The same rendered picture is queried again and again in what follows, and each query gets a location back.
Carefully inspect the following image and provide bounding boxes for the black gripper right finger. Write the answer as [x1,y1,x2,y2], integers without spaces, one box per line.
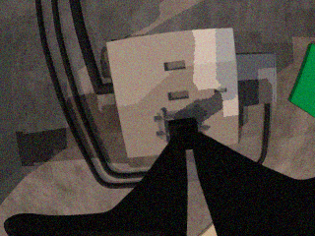
[192,131,315,236]

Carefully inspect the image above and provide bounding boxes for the green rectangular block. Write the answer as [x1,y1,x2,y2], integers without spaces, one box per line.
[288,43,315,117]

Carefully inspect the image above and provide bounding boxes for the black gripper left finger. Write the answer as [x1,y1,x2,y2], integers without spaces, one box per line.
[4,134,188,236]

